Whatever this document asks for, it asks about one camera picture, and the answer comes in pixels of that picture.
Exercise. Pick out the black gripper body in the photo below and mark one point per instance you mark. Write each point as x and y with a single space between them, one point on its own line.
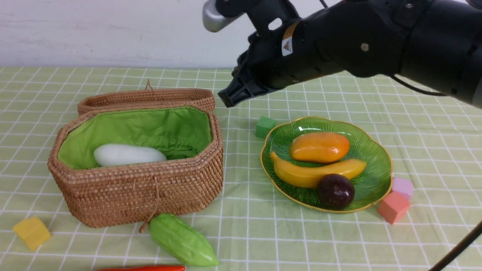
306 48

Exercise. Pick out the orange mango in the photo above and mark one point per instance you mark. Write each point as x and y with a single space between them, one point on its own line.
319 147

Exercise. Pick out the yellow banana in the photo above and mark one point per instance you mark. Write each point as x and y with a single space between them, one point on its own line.
309 177

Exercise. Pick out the dark purple mangosteen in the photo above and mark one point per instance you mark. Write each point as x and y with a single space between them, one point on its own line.
335 191

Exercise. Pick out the green bitter gourd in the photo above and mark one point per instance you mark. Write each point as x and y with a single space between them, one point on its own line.
182 241

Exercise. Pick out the white radish with leaves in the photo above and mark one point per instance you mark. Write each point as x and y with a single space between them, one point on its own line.
121 154

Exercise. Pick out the red carrot with leaves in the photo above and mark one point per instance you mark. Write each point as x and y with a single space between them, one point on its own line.
149 268

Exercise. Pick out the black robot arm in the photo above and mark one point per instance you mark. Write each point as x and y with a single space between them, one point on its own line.
436 43

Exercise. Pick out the green foam cube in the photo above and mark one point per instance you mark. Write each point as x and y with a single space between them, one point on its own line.
264 126

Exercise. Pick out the woven rattan basket lid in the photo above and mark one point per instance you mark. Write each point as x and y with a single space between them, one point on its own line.
165 96

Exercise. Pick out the green glass leaf plate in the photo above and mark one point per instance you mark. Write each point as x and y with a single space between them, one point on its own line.
371 186

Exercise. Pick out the pink foam cube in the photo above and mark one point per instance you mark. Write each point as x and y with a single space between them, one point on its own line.
403 187

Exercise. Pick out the orange foam cube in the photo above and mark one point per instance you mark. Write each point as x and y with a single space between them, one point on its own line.
393 207

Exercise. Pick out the woven rattan basket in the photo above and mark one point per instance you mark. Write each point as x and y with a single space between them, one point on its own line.
187 182

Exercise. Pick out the green checkered tablecloth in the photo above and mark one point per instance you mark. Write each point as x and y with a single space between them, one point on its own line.
434 142

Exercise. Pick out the yellow foam cube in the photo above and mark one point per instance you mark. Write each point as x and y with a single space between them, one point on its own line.
33 232

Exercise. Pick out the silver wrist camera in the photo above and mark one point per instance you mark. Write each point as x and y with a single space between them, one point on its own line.
218 14

